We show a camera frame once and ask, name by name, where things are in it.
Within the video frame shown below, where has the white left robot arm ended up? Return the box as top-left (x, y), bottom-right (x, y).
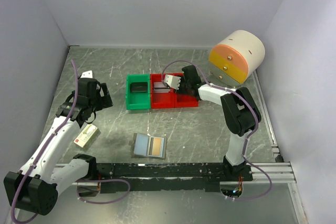
top-left (4, 78), bottom-right (113, 216)

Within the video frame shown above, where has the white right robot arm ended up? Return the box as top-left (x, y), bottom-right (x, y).
top-left (178, 65), bottom-right (261, 181)

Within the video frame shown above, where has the silver card in red bin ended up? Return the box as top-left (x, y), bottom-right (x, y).
top-left (153, 82), bottom-right (171, 93)

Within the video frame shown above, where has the black card in green bin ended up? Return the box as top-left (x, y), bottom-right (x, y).
top-left (130, 82), bottom-right (148, 93)

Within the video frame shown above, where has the red plastic bin right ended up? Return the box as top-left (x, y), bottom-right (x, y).
top-left (173, 73), bottom-right (198, 108)

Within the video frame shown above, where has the red plastic bin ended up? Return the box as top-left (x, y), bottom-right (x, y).
top-left (150, 73), bottom-right (176, 109)
top-left (173, 73), bottom-right (198, 108)

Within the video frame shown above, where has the green plastic bin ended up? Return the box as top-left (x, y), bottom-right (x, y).
top-left (125, 74), bottom-right (151, 110)

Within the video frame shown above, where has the red plastic bin middle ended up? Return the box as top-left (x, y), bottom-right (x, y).
top-left (150, 73), bottom-right (176, 109)

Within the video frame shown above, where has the round beige drawer cabinet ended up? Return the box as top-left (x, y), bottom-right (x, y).
top-left (208, 30), bottom-right (265, 87)

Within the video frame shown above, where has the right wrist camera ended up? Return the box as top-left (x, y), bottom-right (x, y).
top-left (164, 74), bottom-right (181, 90)

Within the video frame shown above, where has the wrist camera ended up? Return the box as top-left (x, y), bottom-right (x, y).
top-left (80, 70), bottom-right (93, 78)
top-left (164, 74), bottom-right (181, 90)

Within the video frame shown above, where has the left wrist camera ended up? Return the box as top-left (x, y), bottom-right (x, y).
top-left (80, 70), bottom-right (93, 78)

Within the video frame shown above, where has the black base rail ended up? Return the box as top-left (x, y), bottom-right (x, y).
top-left (65, 153), bottom-right (254, 195)

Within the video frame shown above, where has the aluminium frame rail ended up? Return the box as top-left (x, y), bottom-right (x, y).
top-left (52, 162), bottom-right (297, 185)

